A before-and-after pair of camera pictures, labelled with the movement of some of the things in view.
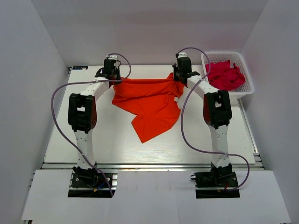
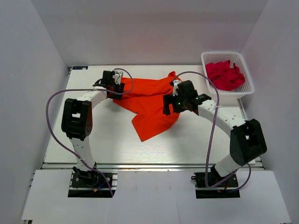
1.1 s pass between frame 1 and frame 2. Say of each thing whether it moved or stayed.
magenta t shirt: stayed
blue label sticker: stayed
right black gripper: moved
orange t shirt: stayed
